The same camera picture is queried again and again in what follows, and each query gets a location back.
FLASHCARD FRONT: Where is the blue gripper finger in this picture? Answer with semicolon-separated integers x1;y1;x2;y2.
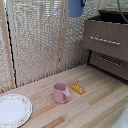
81;0;87;8

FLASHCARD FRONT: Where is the blue cup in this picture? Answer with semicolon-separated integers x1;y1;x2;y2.
67;0;84;19

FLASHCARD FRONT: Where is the long metal drawer handle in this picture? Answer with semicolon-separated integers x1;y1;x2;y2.
89;35;122;46

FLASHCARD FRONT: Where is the wide bamboo screen panel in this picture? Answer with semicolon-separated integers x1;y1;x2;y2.
6;0;63;88

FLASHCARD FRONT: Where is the yellow rectangular block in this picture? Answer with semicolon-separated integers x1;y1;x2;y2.
70;83;86;96

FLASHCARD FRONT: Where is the pink mug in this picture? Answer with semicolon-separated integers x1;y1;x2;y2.
52;82;72;104

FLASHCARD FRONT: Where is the pale grey rounded object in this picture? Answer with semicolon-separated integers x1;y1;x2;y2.
110;104;128;128

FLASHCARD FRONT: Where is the white floral rim plate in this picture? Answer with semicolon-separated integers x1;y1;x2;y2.
0;93;34;128

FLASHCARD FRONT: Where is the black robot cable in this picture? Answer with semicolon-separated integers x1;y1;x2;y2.
116;0;128;24

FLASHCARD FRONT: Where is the wooden screen post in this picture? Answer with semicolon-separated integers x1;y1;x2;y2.
55;0;68;75
0;0;17;90

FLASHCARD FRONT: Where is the dark drawer cabinet frame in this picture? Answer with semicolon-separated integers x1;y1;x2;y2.
86;8;128;83

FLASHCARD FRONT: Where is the short metal drawer handle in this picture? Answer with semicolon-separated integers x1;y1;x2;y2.
96;54;123;67

